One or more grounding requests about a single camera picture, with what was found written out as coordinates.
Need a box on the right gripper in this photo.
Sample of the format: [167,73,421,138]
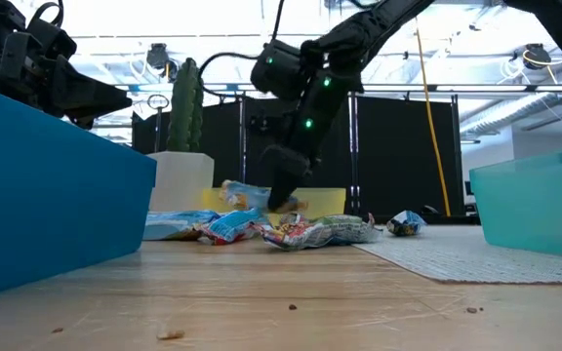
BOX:
[261,67,364,212]

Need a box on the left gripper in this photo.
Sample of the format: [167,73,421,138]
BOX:
[0,0,134,131]

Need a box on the red green Chewy granola bar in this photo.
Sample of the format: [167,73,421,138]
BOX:
[260,213,383,252]

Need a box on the blue red-ended granola bar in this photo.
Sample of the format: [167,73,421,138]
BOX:
[142,209,222,242]
[196,208,273,246]

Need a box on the yellow translucent plastic bin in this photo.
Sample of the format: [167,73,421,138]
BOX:
[201,187,347,228]

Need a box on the black ceiling lamp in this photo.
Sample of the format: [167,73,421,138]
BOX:
[523,43,553,70]
[146,42,171,70]

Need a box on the white hexagonal plant pot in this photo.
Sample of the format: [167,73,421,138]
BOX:
[146,150,216,214]

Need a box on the dark blue plastic bin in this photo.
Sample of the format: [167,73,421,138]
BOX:
[0,80,158,301]

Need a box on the black partition screen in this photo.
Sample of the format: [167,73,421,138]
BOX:
[131,95,463,219]

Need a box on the grey woven mat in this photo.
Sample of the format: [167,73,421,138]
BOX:
[353,223,562,285]

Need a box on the teal translucent plastic bin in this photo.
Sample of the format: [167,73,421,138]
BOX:
[469,144,562,260]

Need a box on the black ring-top stand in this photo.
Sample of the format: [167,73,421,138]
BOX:
[146,94,171,153]

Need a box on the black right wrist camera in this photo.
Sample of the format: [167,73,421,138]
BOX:
[250,38,311,102]

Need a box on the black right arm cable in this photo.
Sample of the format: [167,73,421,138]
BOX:
[197,0,285,98]

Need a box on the yellow hanging cable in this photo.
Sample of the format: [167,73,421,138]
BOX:
[415,17,453,218]

